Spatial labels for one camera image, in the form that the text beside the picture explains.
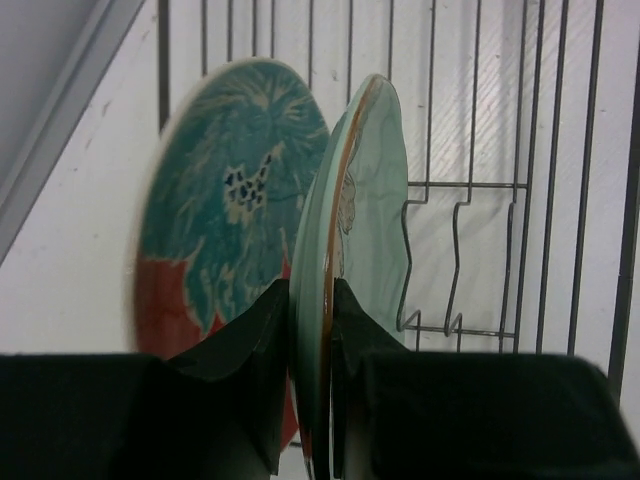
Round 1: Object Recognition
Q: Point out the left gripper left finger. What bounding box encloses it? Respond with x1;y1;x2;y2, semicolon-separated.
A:
1;280;289;479

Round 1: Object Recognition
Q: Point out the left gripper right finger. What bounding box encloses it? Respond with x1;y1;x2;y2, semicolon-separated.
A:
331;279;639;479

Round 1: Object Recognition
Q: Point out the light green plate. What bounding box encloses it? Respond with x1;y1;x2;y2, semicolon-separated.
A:
289;74;409;479

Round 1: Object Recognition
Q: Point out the red and teal plate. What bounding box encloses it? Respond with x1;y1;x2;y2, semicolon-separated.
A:
122;57;332;454

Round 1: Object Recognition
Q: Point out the wire dish rack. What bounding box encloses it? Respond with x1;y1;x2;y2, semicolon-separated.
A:
158;1;639;401

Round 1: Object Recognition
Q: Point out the aluminium table frame rail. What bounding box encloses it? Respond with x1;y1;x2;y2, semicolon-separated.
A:
1;1;144;258

